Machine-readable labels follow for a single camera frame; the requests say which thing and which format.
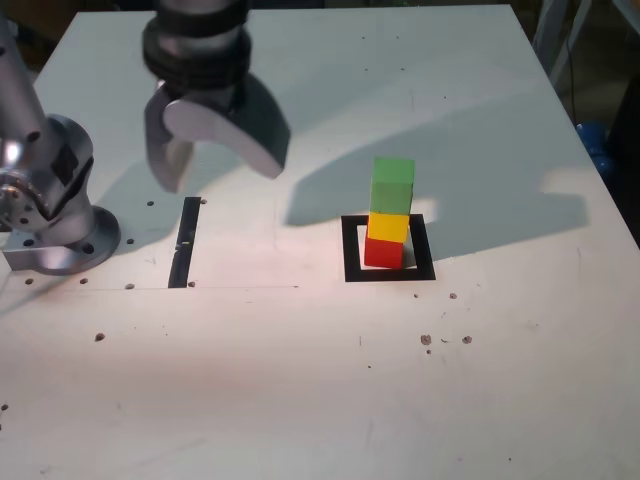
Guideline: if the green cube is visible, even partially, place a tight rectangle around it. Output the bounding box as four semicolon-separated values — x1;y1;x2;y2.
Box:
368;156;417;217

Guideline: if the blue plastic object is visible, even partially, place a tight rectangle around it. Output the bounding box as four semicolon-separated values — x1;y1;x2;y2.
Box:
574;119;614;177

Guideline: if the red cube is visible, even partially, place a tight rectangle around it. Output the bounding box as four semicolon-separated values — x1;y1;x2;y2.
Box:
363;235;405;270

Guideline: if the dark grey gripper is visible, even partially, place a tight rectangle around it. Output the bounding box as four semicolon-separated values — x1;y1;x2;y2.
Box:
143;73;293;195

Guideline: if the black tape square outline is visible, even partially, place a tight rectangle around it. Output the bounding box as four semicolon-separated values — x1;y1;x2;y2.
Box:
340;213;437;284

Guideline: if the black tape strip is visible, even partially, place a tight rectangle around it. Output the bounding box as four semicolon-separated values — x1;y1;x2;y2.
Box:
167;196;202;290

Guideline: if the yellow cube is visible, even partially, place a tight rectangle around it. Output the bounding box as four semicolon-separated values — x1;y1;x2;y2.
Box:
366;211;412;245

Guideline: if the white background stand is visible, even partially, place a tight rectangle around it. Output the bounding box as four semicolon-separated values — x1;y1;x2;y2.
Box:
531;0;595;90

